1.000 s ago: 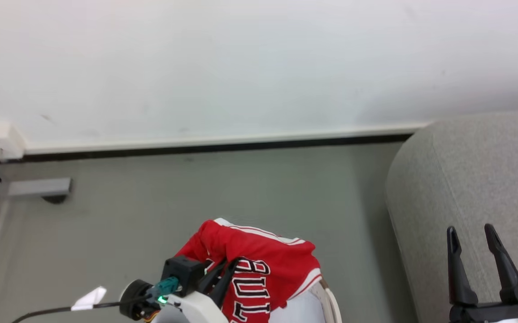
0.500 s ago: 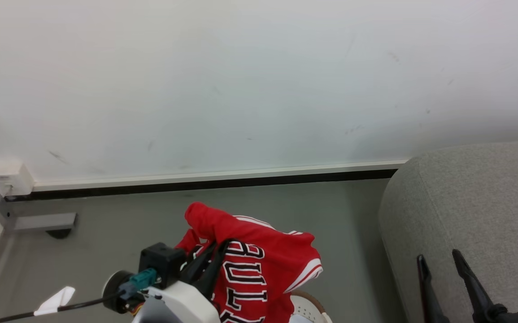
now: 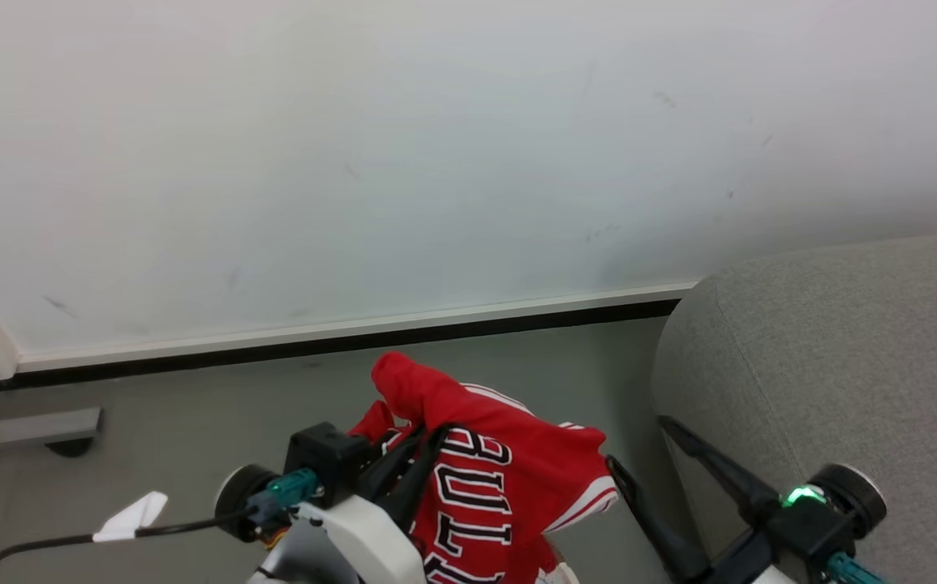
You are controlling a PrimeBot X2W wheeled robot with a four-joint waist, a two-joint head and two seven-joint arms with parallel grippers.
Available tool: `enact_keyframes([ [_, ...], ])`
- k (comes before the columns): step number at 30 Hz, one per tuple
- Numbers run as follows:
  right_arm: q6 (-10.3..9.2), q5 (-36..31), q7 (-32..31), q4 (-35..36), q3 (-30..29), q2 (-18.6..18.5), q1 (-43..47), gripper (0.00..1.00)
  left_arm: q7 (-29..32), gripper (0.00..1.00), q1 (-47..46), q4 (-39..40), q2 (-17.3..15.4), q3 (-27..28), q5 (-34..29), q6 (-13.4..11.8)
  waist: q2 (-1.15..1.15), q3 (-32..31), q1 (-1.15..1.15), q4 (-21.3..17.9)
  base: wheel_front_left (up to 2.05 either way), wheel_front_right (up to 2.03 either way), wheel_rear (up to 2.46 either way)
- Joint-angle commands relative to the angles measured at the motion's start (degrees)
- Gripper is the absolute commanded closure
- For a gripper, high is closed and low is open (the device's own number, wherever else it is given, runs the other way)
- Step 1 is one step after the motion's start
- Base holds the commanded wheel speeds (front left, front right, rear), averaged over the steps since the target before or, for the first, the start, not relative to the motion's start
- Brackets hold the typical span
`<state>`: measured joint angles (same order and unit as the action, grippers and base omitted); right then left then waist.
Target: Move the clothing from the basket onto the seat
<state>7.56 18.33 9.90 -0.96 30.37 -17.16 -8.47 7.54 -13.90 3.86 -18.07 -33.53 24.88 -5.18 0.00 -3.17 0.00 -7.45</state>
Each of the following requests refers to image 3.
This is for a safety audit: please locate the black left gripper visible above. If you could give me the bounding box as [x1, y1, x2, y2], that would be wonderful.
[285, 421, 452, 530]

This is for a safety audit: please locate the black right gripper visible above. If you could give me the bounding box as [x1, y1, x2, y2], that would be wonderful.
[605, 415, 856, 584]

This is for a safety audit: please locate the red basketball jersey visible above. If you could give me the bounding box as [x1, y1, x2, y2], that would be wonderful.
[350, 350, 620, 584]

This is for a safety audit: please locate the white and black baseboard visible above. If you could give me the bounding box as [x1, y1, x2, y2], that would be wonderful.
[0, 281, 698, 395]

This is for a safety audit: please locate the grey fabric sofa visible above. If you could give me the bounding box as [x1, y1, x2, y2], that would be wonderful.
[651, 230, 937, 584]

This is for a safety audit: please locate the grey furniture base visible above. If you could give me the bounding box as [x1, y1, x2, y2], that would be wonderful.
[0, 380, 105, 458]

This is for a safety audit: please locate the teal cable connector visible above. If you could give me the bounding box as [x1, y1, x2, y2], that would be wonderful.
[824, 552, 884, 584]
[245, 468, 322, 525]

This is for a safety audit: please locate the white cable tag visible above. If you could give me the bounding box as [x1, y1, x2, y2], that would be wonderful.
[92, 491, 170, 543]

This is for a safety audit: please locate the black cable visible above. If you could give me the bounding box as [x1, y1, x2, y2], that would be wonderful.
[0, 507, 262, 584]

